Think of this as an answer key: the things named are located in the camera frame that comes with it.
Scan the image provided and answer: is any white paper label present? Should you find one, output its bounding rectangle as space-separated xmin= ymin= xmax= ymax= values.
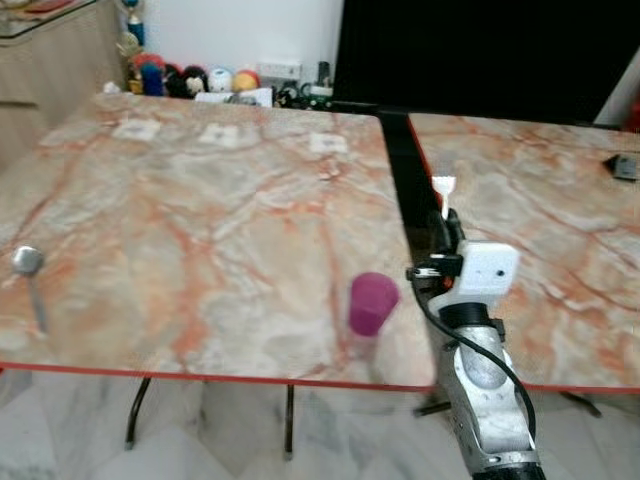
xmin=198 ymin=125 xmax=242 ymax=148
xmin=113 ymin=119 xmax=162 ymax=142
xmin=309 ymin=132 xmax=350 ymax=155

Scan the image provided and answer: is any small black box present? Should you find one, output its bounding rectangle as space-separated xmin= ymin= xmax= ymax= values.
xmin=602 ymin=154 xmax=640 ymax=182

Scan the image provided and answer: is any purple plastic cup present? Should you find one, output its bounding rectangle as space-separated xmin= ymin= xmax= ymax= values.
xmin=346 ymin=271 xmax=402 ymax=339

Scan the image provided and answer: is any orange round toy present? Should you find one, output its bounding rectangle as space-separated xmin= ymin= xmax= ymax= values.
xmin=233 ymin=69 xmax=262 ymax=94

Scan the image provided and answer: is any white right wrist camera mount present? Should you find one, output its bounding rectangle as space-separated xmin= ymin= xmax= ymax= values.
xmin=436 ymin=240 xmax=522 ymax=307

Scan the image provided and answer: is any golden trophy figure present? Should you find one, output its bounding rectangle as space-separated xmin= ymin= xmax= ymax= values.
xmin=116 ymin=0 xmax=148 ymax=58

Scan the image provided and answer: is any blue and red toy figure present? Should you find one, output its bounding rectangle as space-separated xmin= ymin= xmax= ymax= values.
xmin=129 ymin=53 xmax=167 ymax=97

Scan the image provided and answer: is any large black screen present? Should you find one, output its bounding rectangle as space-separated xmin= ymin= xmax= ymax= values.
xmin=332 ymin=0 xmax=640 ymax=128

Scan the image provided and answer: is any wooden cabinet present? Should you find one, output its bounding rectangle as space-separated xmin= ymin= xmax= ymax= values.
xmin=0 ymin=0 xmax=128 ymax=169

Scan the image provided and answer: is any white wall socket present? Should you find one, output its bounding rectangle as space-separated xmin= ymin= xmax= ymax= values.
xmin=256 ymin=59 xmax=304 ymax=84

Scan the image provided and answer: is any black mouse plush toy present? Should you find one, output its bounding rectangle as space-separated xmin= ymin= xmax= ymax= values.
xmin=164 ymin=64 xmax=210 ymax=99

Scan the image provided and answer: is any silver metal spoon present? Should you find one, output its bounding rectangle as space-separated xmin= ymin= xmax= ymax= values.
xmin=11 ymin=245 xmax=50 ymax=335

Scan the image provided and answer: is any black metal table leg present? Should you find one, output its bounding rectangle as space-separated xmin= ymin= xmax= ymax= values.
xmin=124 ymin=376 xmax=153 ymax=450
xmin=558 ymin=391 xmax=603 ymax=419
xmin=282 ymin=384 xmax=297 ymax=460
xmin=413 ymin=396 xmax=452 ymax=417

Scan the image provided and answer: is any white round toy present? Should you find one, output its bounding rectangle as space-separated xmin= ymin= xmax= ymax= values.
xmin=207 ymin=67 xmax=235 ymax=94

